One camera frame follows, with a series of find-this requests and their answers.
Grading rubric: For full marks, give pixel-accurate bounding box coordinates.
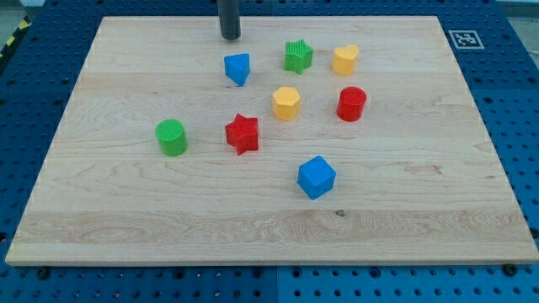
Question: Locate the blue triangle block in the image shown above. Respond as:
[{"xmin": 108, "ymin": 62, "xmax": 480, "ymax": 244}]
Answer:
[{"xmin": 224, "ymin": 53, "xmax": 250, "ymax": 87}]

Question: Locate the red star block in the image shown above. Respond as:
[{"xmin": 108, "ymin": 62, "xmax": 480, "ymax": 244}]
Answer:
[{"xmin": 225, "ymin": 114, "xmax": 259, "ymax": 156}]

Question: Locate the light wooden board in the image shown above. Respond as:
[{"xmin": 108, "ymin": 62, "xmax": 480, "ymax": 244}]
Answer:
[{"xmin": 6, "ymin": 16, "xmax": 538, "ymax": 266}]

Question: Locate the blue cube block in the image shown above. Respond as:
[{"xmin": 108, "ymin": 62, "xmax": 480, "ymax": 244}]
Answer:
[{"xmin": 297, "ymin": 155, "xmax": 336, "ymax": 199}]

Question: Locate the yellow hexagon block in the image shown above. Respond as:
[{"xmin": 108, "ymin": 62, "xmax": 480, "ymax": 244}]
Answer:
[{"xmin": 272, "ymin": 87, "xmax": 302, "ymax": 121}]

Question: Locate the red cylinder block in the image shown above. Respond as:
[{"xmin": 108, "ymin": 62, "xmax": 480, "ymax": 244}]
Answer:
[{"xmin": 336, "ymin": 87, "xmax": 367, "ymax": 122}]

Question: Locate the green star block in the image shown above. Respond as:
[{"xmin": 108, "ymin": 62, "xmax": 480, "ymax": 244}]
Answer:
[{"xmin": 284, "ymin": 40, "xmax": 313, "ymax": 74}]

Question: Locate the green cylinder block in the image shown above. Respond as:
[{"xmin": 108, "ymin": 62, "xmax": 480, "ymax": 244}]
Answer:
[{"xmin": 155, "ymin": 120, "xmax": 188, "ymax": 157}]

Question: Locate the yellow heart block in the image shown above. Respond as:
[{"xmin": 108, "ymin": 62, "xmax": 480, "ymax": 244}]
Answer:
[{"xmin": 331, "ymin": 45, "xmax": 359, "ymax": 76}]

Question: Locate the white fiducial marker tag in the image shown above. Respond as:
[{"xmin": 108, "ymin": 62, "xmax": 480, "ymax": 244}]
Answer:
[{"xmin": 448, "ymin": 29, "xmax": 484, "ymax": 50}]

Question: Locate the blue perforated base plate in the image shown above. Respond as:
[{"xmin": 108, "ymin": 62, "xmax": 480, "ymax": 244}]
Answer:
[{"xmin": 1, "ymin": 1, "xmax": 538, "ymax": 302}]

